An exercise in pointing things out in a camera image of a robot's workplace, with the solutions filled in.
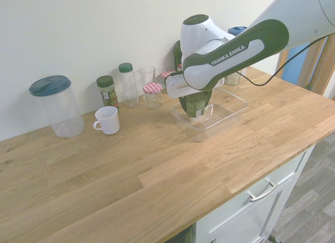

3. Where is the dark green shaker bottle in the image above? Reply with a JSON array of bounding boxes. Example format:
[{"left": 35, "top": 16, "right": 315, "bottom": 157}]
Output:
[{"left": 173, "top": 40, "right": 183, "bottom": 71}]

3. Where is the clear bottle with green lid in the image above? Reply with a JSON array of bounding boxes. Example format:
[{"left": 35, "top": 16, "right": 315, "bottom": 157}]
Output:
[{"left": 118, "top": 62, "right": 140, "bottom": 108}]

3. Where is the clear rectangular plastic container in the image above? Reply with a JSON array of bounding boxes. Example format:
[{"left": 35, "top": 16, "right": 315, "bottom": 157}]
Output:
[{"left": 171, "top": 87, "right": 248, "bottom": 143}]

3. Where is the glass jar red checked lid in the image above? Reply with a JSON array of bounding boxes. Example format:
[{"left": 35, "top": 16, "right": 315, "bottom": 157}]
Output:
[
  {"left": 142, "top": 83, "right": 163, "bottom": 110},
  {"left": 224, "top": 71, "right": 241, "bottom": 86},
  {"left": 160, "top": 70, "right": 178, "bottom": 86}
]

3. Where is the clear canister with teal lid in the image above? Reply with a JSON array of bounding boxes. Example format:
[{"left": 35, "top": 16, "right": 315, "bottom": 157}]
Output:
[{"left": 28, "top": 75, "right": 85, "bottom": 138}]

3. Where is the white kitchen cabinet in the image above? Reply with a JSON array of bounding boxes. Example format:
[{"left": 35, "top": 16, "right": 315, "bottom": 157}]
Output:
[{"left": 195, "top": 145, "right": 316, "bottom": 243}]

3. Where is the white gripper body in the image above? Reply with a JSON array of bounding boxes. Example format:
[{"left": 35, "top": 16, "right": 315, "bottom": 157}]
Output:
[{"left": 164, "top": 71, "right": 204, "bottom": 98}]

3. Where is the clear pitcher with blue lid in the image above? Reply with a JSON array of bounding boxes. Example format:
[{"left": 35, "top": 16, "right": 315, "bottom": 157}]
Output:
[{"left": 227, "top": 26, "right": 248, "bottom": 36}]

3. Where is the tall clear drinking glass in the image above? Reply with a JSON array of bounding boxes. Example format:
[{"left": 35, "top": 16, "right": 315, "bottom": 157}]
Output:
[{"left": 138, "top": 66, "right": 156, "bottom": 87}]

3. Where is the silver drawer handle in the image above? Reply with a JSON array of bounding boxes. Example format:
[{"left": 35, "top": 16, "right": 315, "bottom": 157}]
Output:
[{"left": 247, "top": 181, "right": 278, "bottom": 203}]

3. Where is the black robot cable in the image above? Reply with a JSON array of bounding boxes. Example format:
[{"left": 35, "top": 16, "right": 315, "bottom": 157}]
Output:
[{"left": 235, "top": 35, "right": 329, "bottom": 86}]

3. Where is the white plastic mug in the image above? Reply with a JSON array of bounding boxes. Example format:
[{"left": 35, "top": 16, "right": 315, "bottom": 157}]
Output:
[{"left": 93, "top": 106, "right": 120, "bottom": 136}]

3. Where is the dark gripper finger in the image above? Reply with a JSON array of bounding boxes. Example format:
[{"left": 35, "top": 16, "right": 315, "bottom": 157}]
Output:
[
  {"left": 203, "top": 88, "right": 214, "bottom": 108},
  {"left": 178, "top": 95, "right": 187, "bottom": 114}
]

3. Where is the labelled spice jar green lid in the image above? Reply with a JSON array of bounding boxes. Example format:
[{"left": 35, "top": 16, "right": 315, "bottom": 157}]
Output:
[{"left": 96, "top": 75, "right": 120, "bottom": 110}]

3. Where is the green cereal pot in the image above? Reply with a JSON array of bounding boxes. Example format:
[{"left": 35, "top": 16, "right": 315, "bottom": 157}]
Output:
[{"left": 183, "top": 92, "right": 208, "bottom": 118}]

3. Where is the wooden door frame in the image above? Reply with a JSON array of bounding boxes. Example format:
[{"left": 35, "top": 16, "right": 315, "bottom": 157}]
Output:
[{"left": 276, "top": 35, "right": 335, "bottom": 100}]

